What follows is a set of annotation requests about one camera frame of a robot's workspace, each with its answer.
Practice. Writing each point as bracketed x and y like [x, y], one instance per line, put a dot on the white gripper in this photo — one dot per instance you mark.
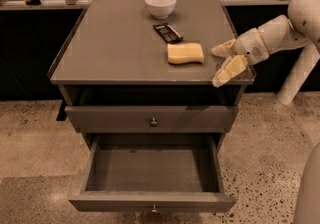
[250, 46]

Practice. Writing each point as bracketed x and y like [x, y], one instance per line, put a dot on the yellow sponge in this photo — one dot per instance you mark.
[183, 53]

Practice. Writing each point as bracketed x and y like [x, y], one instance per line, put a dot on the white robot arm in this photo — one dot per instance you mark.
[298, 28]

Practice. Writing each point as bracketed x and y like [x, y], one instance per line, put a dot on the grey drawer cabinet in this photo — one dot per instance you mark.
[116, 58]

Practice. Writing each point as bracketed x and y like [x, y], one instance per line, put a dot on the round metal drawer knob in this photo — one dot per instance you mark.
[153, 122]

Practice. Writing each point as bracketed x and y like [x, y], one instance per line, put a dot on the open grey lower drawer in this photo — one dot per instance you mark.
[133, 172]

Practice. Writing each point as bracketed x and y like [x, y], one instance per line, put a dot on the lower drawer metal knob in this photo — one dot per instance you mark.
[154, 209]

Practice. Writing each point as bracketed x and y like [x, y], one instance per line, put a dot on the black snack bar packet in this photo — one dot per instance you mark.
[167, 33]

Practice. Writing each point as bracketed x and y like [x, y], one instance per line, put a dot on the white ceramic bowl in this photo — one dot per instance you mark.
[160, 9]

